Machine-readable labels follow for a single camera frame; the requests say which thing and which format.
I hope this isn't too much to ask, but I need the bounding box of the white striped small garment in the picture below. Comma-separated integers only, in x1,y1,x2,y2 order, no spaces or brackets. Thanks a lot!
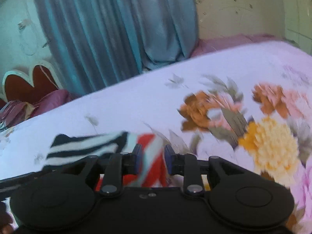
42,131,168,188

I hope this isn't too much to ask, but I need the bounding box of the floral white bed sheet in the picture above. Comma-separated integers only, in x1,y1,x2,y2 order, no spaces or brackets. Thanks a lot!
1,41,311,233

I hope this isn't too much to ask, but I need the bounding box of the magenta pillow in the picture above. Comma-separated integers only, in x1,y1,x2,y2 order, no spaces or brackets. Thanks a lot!
30,89,74,118

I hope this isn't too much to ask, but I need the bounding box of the red scalloped headboard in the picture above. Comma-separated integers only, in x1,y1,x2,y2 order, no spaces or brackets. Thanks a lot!
1,60,63,107

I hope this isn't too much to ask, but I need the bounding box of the blue-grey curtain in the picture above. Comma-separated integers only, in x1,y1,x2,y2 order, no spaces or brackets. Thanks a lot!
34,0,199,95

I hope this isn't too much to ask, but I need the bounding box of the cream wardrobe door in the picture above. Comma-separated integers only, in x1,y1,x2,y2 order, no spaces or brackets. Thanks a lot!
196,0,311,54

